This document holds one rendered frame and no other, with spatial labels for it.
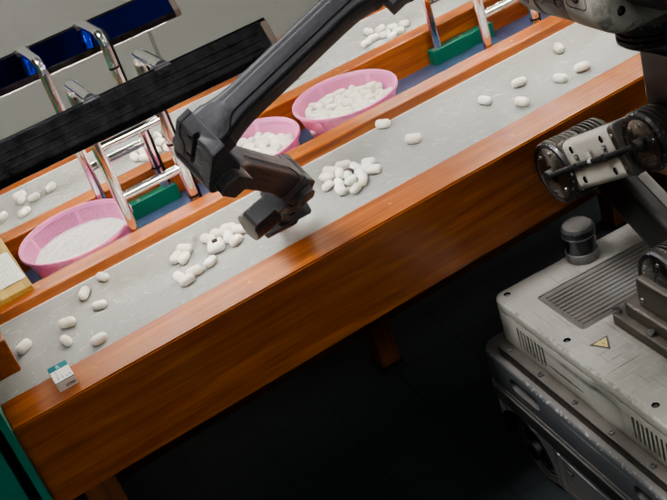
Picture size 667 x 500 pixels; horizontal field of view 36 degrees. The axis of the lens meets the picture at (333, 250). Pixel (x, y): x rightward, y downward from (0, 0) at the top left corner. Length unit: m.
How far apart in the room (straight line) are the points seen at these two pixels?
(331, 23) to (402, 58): 1.36
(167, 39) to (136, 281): 2.04
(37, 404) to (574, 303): 1.03
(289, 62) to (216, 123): 0.13
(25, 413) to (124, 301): 0.35
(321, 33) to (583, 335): 0.87
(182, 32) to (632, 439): 2.64
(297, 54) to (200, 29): 2.67
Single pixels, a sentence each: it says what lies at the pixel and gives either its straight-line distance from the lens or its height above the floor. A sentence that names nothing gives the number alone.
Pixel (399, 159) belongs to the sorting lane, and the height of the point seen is 0.74.
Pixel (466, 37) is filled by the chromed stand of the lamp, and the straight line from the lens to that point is 2.82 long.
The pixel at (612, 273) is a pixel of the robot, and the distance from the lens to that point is 2.14.
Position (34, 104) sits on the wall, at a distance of 3.98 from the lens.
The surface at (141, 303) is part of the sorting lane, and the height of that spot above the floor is 0.74.
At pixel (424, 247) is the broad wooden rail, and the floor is 0.67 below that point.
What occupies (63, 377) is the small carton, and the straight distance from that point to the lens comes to 1.82.
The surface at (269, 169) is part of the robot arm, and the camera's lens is 1.63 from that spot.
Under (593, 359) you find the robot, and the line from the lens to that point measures 1.94.
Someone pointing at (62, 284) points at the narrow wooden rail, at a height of 0.76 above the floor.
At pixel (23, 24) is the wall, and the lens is 3.91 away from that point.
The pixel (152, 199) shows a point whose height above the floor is 0.70.
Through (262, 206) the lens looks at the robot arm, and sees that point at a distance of 1.84.
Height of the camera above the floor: 1.69
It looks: 29 degrees down
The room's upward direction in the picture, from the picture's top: 19 degrees counter-clockwise
